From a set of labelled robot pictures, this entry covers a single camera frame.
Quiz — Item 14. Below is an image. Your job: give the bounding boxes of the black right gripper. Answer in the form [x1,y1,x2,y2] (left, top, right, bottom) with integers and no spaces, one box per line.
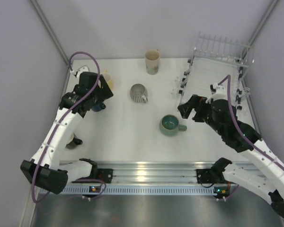
[178,95,224,136]

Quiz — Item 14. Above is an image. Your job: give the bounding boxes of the dark blue mug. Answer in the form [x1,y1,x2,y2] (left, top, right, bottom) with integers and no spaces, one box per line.
[91,103,106,112]

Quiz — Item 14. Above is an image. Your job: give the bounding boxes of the black mug cream inside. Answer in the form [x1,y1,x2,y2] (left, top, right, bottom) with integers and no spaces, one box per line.
[66,133,83,149]

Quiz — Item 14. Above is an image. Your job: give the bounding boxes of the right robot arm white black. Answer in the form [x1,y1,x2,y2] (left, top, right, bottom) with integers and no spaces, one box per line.
[177,95,284,218]

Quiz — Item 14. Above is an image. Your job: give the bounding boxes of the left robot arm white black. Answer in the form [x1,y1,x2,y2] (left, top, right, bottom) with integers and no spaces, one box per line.
[20,71,113,194]

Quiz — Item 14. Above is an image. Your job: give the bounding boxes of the clear dish rack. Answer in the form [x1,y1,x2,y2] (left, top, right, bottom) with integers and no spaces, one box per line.
[171,32,253,116]

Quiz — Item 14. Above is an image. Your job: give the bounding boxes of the yellow mug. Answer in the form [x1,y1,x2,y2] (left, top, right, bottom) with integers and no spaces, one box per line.
[102,70,114,90]

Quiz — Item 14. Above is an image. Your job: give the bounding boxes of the teal green mug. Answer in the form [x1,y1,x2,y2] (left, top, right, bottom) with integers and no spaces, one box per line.
[159,114,187,137]

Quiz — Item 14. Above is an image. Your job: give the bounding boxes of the grey striped mug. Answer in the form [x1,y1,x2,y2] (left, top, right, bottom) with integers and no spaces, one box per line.
[130,84,148,103]

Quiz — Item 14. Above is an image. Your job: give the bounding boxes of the tall beige floral cup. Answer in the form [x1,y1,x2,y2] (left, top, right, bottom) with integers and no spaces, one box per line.
[145,49,160,75]

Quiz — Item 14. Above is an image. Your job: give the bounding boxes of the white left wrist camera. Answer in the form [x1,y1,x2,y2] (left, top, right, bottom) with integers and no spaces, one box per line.
[71,65,90,78]

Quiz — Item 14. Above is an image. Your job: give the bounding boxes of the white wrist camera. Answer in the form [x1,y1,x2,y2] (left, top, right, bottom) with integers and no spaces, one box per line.
[207,83,227,103]
[71,65,90,78]

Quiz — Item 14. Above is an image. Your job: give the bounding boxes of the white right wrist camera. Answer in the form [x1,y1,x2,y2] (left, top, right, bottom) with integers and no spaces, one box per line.
[207,83,227,103]

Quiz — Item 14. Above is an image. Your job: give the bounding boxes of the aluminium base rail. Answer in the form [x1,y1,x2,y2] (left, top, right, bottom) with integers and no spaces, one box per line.
[59,160,263,185]

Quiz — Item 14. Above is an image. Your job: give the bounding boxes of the left aluminium frame post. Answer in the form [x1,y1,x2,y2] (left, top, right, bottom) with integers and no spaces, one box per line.
[28,0,69,65]

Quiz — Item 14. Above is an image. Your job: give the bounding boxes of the aluminium frame post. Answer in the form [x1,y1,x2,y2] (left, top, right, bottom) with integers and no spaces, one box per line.
[248,0,281,46]
[28,0,69,65]

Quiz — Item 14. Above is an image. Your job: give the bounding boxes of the perforated cable duct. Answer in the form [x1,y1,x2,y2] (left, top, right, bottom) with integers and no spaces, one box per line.
[60,184,217,196]

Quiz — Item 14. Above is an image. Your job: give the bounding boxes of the right aluminium frame post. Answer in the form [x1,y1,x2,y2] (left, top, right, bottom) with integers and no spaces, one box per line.
[248,0,281,46]

